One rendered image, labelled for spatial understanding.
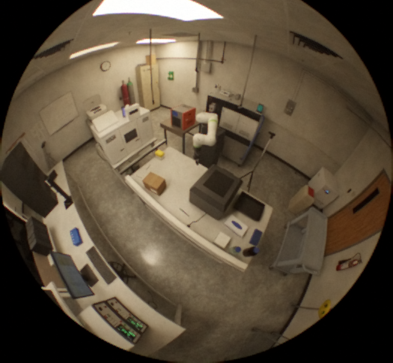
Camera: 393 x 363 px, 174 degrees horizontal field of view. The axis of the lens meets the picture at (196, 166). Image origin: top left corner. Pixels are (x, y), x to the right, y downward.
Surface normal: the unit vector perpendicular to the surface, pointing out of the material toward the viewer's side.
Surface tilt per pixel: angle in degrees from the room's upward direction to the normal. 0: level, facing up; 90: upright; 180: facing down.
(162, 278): 0
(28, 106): 90
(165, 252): 0
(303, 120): 90
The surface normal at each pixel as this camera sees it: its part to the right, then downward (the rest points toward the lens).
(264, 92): -0.59, 0.58
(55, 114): 0.80, 0.48
